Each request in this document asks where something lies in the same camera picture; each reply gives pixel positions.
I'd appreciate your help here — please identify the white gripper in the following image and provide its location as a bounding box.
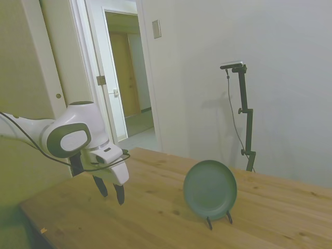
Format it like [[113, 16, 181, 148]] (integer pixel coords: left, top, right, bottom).
[[82, 149, 130, 206]]

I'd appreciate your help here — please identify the green round plate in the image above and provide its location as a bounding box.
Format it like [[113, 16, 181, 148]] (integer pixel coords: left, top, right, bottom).
[[183, 160, 238, 222]]

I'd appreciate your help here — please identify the black upright box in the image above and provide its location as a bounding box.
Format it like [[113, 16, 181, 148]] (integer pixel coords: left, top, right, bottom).
[[69, 154, 87, 178]]

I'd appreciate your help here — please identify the white open door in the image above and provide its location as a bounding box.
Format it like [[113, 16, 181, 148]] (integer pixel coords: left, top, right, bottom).
[[69, 0, 130, 144]]

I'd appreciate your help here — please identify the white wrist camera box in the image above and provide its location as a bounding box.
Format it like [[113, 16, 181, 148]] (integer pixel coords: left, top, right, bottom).
[[90, 146, 125, 166]]

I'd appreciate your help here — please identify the black wire plate stand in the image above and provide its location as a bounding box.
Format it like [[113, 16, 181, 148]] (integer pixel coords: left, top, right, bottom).
[[205, 210, 233, 231]]

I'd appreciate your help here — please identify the black camera stand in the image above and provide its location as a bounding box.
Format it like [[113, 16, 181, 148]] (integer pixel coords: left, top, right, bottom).
[[231, 64, 257, 172]]

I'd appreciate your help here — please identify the beige wall switch plate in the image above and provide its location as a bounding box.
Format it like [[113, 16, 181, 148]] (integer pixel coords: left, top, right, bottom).
[[151, 19, 162, 40]]

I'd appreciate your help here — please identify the grey exterior camera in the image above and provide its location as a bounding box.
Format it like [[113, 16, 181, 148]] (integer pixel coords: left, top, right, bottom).
[[219, 60, 245, 71]]

